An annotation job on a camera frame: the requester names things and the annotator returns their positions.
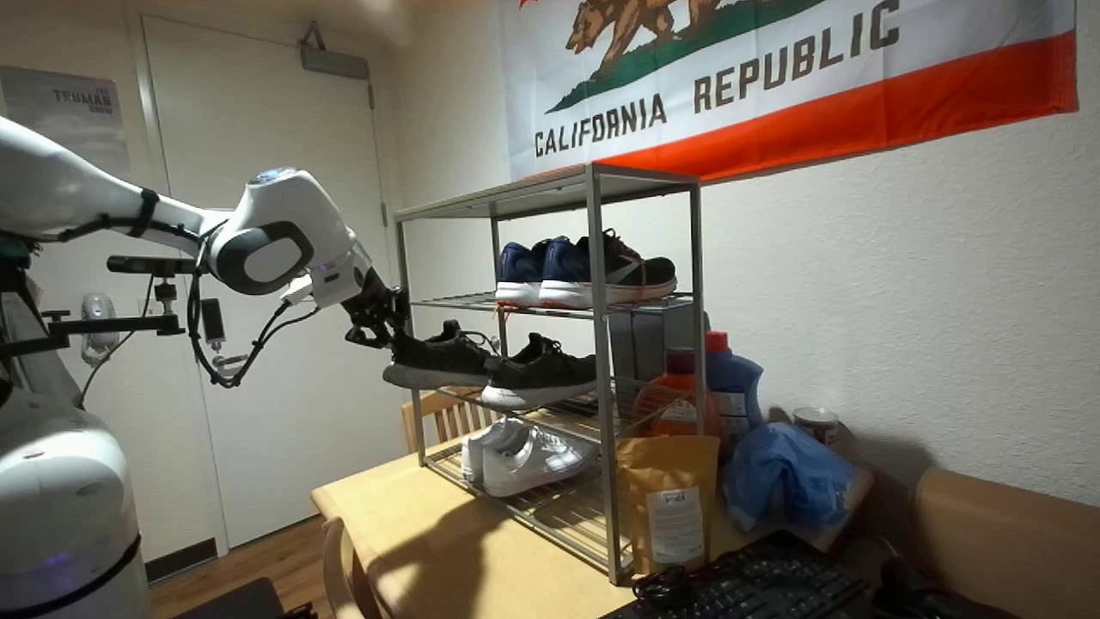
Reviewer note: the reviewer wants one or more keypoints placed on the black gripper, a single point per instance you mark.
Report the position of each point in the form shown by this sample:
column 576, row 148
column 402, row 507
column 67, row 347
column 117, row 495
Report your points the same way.
column 375, row 314

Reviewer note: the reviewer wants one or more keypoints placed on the dark gray knit shoe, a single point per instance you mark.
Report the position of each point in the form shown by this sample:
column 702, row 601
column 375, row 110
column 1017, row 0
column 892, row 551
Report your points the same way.
column 449, row 359

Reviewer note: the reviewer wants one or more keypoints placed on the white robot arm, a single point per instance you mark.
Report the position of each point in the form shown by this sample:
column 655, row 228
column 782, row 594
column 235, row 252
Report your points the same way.
column 70, row 533

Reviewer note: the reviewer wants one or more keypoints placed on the blue sneaker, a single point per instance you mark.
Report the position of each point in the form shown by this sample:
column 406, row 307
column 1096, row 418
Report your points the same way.
column 521, row 273
column 576, row 268

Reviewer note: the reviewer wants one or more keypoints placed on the grey metal shoe rack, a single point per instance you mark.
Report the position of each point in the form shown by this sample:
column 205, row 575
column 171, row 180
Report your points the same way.
column 449, row 273

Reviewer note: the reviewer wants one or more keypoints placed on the white sneaker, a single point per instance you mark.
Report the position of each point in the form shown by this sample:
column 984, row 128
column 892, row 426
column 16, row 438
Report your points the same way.
column 485, row 444
column 545, row 457

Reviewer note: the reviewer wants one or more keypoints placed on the grey box on shelf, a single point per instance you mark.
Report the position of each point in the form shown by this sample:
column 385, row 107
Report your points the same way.
column 645, row 339

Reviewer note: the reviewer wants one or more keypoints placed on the wooden chair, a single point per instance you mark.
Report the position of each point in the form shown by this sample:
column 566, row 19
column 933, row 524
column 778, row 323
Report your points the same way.
column 440, row 421

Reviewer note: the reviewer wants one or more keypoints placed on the orange detergent bottle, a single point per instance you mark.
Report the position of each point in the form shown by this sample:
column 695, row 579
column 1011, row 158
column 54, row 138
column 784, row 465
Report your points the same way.
column 674, row 401

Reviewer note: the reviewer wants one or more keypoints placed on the brown paper bag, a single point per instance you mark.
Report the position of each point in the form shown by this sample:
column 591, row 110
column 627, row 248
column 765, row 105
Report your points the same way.
column 667, row 495

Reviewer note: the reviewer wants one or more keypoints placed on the blue detergent bottle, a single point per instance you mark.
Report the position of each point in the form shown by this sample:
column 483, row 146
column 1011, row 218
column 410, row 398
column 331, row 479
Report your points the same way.
column 732, row 384

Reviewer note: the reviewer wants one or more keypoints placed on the California Republic flag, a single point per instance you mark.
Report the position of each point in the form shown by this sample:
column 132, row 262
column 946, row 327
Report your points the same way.
column 738, row 86

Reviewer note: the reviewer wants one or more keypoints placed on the blue plastic bag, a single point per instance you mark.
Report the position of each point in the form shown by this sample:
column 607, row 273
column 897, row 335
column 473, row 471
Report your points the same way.
column 784, row 475

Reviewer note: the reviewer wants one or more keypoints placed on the black keyboard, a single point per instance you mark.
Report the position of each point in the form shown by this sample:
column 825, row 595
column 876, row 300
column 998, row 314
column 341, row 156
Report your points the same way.
column 768, row 579

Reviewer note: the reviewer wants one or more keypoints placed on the black camera on stand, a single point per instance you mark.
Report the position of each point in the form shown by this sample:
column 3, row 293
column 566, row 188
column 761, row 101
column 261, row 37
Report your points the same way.
column 126, row 304

